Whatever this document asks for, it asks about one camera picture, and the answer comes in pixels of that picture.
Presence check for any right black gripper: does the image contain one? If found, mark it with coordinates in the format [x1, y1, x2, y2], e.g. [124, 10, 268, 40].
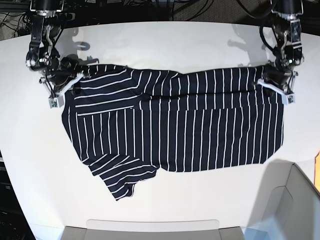
[39, 57, 87, 92]

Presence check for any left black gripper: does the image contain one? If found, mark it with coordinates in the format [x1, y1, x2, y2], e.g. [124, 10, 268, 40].
[262, 61, 298, 90]

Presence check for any navy white striped T-shirt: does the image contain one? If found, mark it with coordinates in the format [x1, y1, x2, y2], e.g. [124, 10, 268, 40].
[62, 64, 284, 200]

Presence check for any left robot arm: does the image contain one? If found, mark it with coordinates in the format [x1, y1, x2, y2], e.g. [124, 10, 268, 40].
[259, 0, 304, 94]

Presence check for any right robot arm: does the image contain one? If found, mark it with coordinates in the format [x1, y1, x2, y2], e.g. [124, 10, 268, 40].
[25, 0, 82, 96]

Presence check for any yellow orange cloth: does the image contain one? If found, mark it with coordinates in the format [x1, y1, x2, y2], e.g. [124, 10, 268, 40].
[313, 152, 320, 191]

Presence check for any grey bin at right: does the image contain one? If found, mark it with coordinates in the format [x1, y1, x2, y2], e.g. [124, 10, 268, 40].
[242, 161, 320, 240]

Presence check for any grey tray at bottom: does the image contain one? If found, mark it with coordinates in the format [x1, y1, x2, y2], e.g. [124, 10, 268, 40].
[61, 219, 245, 240]

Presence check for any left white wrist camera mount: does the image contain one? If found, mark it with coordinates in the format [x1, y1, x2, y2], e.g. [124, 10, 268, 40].
[256, 79, 296, 105]

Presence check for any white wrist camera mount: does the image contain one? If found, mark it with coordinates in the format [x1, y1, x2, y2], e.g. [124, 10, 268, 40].
[48, 73, 84, 109]
[256, 79, 296, 105]

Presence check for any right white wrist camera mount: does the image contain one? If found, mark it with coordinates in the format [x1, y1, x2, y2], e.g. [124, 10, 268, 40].
[48, 73, 84, 109]

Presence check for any black cable bundle left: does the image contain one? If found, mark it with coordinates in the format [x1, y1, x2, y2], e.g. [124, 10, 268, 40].
[0, 0, 76, 38]

